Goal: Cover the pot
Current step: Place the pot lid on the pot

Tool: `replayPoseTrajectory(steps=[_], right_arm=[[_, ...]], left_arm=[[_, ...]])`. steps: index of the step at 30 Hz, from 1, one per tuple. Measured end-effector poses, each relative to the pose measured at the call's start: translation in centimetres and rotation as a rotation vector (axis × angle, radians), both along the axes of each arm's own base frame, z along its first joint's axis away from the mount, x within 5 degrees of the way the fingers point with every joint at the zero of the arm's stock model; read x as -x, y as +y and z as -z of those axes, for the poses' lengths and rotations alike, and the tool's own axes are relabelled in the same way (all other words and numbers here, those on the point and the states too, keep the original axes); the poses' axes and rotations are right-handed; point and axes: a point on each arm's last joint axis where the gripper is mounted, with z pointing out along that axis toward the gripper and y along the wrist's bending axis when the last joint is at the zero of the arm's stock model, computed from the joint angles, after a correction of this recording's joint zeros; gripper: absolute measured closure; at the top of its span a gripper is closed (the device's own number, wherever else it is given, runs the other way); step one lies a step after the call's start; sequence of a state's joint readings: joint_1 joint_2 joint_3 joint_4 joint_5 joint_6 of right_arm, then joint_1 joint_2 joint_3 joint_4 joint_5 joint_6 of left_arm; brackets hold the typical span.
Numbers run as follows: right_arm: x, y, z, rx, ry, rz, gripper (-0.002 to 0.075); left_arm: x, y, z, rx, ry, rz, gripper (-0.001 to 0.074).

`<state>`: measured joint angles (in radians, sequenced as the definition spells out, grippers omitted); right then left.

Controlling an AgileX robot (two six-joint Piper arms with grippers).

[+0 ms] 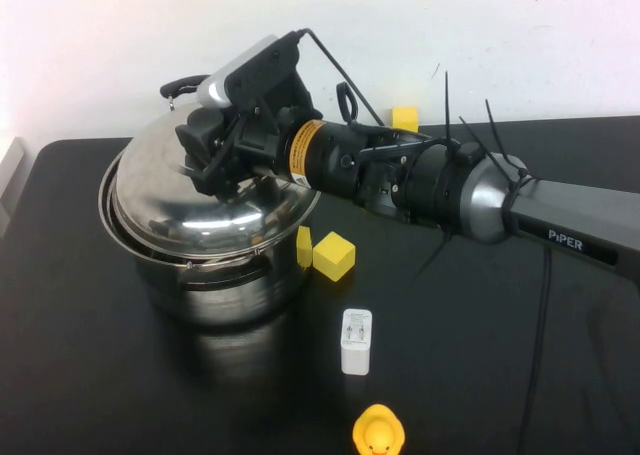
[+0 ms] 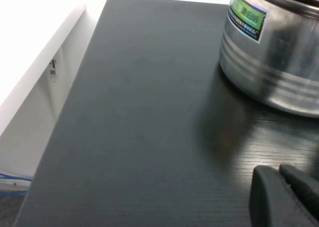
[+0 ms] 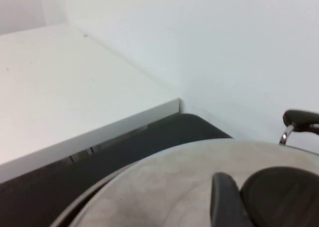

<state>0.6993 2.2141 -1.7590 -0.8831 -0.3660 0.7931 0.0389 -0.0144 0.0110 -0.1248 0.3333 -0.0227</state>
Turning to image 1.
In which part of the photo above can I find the grey metal bracket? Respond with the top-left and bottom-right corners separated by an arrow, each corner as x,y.
0,135 -> 26,239

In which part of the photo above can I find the black camera cable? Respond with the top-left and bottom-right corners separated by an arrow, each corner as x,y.
292,27 -> 389,129

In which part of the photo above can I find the steel lid with black knob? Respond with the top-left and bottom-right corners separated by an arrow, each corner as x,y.
110,105 -> 315,268

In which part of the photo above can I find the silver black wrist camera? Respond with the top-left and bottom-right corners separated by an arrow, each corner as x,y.
196,34 -> 312,126

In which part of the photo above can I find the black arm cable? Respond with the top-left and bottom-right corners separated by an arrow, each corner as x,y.
517,244 -> 554,455

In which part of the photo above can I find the black zip tie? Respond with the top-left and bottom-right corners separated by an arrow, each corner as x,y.
413,227 -> 454,285
441,70 -> 455,151
483,98 -> 531,186

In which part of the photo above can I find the white power adapter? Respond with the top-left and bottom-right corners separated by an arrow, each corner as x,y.
340,307 -> 373,376

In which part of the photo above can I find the yellow rubber duck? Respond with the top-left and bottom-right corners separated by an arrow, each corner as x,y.
351,403 -> 405,455

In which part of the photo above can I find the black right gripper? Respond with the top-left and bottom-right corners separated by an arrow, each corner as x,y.
174,94 -> 302,200

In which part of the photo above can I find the yellow foam cube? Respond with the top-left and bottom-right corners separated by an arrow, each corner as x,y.
390,106 -> 420,132
312,230 -> 357,282

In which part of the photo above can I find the stainless steel pot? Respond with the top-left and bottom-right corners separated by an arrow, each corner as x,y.
97,74 -> 321,326

